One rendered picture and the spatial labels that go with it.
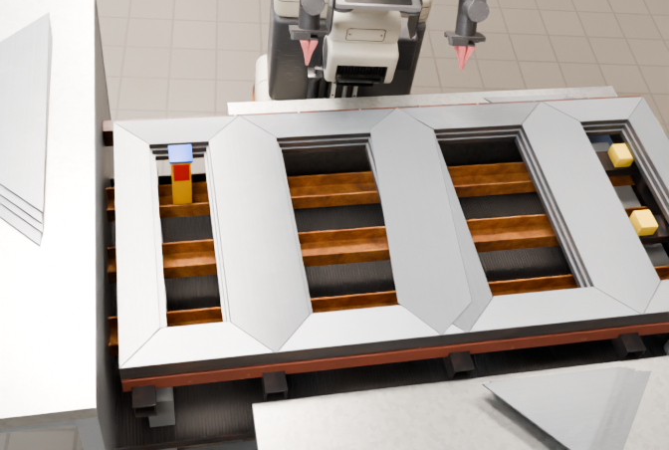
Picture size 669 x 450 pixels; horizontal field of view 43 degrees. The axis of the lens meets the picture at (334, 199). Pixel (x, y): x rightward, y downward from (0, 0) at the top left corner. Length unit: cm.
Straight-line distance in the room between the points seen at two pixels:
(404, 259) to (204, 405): 61
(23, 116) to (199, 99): 166
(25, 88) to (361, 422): 110
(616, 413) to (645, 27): 283
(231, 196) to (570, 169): 93
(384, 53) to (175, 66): 134
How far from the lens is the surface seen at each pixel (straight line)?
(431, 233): 214
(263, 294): 198
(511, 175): 260
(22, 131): 204
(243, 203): 214
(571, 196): 235
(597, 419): 208
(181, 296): 235
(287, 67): 310
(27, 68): 220
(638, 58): 441
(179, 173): 223
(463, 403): 204
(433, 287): 205
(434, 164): 230
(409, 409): 200
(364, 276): 242
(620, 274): 224
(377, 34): 270
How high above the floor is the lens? 250
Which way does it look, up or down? 49 degrees down
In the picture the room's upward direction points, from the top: 10 degrees clockwise
